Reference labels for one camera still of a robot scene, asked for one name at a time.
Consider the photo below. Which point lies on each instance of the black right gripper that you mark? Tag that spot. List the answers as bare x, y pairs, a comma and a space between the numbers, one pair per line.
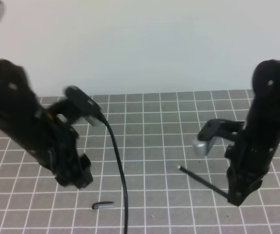
250, 157

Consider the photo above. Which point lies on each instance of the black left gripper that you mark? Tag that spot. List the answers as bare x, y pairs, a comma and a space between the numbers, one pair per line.
60, 154

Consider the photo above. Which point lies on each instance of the black pen cap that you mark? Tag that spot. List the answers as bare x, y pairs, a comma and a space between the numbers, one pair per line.
102, 205

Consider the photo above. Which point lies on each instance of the black pen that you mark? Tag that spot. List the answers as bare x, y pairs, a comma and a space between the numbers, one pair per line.
202, 181

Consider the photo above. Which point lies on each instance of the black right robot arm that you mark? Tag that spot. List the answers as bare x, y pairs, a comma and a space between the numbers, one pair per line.
264, 113

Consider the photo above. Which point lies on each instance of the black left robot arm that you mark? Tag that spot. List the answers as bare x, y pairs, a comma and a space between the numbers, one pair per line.
20, 108

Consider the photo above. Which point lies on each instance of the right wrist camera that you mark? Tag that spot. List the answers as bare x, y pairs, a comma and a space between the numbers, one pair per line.
213, 129

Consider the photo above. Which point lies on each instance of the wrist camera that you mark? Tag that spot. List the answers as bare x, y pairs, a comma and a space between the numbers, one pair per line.
213, 129
77, 105

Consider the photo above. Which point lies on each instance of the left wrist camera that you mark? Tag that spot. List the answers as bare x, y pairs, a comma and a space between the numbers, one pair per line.
77, 105

